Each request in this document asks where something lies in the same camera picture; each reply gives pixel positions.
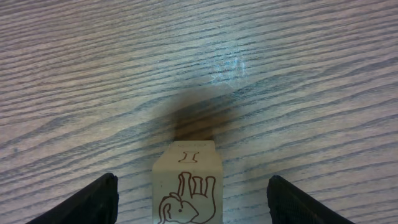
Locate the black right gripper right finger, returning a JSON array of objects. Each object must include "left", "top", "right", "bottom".
[{"left": 267, "top": 175, "right": 354, "bottom": 224}]

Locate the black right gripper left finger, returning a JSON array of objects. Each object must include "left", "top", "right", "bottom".
[{"left": 27, "top": 173, "right": 119, "bottom": 224}]

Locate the white elephant block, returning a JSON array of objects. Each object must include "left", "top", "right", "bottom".
[{"left": 152, "top": 141, "right": 223, "bottom": 224}]

